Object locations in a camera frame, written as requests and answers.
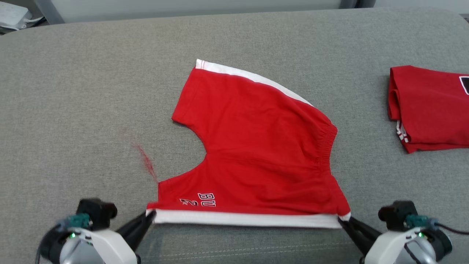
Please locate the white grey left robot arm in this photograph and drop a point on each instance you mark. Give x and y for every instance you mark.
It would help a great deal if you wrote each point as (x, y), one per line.
(77, 253)

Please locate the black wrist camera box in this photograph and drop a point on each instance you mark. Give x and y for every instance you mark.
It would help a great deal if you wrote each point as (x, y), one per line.
(399, 214)
(95, 212)

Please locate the white power strip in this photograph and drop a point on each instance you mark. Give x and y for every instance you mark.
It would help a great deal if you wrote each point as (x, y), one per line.
(11, 16)

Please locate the red white jersey shirt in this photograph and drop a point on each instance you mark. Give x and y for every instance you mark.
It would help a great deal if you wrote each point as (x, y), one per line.
(428, 110)

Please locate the grey slanted partition post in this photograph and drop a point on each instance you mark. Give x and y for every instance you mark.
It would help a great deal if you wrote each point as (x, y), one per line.
(49, 11)

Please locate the narrow white partition panel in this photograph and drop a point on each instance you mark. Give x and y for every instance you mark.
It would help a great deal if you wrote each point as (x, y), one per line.
(421, 4)

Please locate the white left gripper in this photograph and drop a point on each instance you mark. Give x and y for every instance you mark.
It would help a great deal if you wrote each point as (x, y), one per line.
(113, 245)

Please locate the red white jersey shorts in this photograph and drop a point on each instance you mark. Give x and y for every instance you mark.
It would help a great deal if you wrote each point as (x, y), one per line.
(256, 146)

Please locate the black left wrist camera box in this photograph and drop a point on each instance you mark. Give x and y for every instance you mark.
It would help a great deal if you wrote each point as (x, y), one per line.
(95, 212)

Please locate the wide white partition panel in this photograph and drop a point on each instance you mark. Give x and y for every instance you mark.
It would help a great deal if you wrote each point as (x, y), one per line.
(201, 7)

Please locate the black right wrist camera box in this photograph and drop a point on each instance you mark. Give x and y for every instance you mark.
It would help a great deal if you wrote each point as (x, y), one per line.
(399, 214)

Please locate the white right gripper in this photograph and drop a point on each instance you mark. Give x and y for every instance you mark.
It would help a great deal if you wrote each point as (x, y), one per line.
(384, 247)

